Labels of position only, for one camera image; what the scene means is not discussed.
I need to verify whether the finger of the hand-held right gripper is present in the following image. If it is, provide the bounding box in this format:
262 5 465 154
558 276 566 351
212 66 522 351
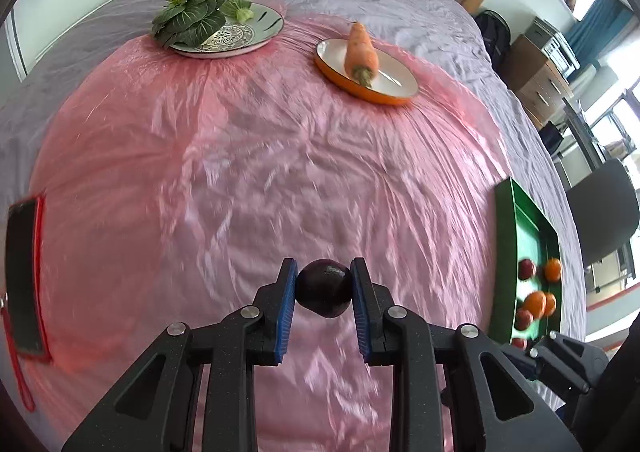
545 331 610 383
530 346 591 395

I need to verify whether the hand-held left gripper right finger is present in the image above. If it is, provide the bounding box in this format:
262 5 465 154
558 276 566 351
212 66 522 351
351 257 583 452

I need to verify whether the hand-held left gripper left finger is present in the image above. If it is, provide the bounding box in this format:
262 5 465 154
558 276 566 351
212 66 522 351
60 258 297 452

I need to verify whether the dark purple plum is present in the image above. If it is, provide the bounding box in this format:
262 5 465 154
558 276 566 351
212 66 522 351
296 259 352 319

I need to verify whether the green metal tray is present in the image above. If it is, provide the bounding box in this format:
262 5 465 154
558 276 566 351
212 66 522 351
487 176 563 348

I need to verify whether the large orange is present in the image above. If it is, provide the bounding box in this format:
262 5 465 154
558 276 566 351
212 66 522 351
522 291 547 322

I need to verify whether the grey chair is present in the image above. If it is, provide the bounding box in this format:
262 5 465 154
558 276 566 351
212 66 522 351
565 158 640 273

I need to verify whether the pink plastic sheet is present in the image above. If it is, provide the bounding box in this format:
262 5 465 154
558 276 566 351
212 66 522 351
20 12 506 452

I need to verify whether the dark blue bag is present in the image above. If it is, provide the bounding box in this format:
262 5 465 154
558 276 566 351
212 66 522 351
539 122 563 158

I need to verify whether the orange rimmed plate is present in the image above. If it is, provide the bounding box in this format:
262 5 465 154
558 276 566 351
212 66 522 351
314 37 420 106

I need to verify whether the phone in red case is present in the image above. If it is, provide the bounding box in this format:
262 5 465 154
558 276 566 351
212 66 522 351
4 195 53 363

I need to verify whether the carrot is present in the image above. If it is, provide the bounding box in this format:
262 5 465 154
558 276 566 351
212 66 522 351
344 21 379 87

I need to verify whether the wooden dresser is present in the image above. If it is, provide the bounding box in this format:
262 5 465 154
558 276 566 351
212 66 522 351
502 35 576 128

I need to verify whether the patterned grey plate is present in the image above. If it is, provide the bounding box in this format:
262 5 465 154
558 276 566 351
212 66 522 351
167 1 285 59

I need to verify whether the black backpack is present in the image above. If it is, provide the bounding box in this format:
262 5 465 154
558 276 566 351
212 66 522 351
472 10 513 70

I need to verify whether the grey printer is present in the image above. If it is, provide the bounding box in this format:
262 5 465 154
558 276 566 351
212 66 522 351
525 16 581 80

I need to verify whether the leafy green vegetable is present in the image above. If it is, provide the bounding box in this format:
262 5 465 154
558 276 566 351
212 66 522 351
151 0 253 49

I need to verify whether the teal curtain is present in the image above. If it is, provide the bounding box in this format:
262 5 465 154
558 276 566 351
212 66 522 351
565 0 618 48

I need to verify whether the metal frame desk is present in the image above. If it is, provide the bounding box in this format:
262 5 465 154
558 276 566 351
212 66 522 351
560 97 608 168

